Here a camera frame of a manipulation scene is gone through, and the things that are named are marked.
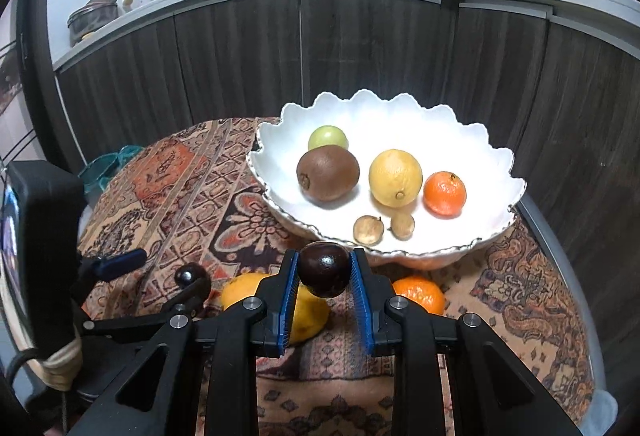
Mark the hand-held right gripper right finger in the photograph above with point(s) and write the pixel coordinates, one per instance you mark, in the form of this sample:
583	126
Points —
362	306

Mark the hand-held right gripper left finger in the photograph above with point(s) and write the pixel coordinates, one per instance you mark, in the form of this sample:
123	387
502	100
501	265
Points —
289	306

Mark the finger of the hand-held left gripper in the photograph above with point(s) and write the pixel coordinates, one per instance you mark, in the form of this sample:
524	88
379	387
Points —
125	261
197	292

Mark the dark plum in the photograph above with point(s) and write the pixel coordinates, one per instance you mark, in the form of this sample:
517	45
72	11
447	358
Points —
190	273
325	268

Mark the yellow lemon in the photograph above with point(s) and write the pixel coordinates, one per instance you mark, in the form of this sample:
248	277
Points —
396	178

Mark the brown kiwi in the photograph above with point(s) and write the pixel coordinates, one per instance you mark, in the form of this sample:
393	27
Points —
330	173

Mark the orange tangerine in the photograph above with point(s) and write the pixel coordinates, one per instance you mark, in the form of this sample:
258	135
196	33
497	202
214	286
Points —
422	293
445	193

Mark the white scalloped bowl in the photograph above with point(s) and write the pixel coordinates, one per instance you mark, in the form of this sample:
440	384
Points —
450	140

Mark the yellow mango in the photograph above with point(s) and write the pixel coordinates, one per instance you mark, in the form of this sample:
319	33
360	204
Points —
240	291

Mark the bin with teal bag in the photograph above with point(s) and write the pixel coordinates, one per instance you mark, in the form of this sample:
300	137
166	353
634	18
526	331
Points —
97	176
131	154

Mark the patterned tablecloth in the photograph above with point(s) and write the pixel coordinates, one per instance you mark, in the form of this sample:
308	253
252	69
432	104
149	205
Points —
200	196

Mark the glass sliding door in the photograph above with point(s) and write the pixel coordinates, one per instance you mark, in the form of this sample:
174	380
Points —
12	90

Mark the large metal pot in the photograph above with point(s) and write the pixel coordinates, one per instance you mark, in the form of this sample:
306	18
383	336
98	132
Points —
92	18

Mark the dark wood kitchen cabinets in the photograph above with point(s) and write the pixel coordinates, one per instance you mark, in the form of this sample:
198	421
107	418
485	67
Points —
225	55

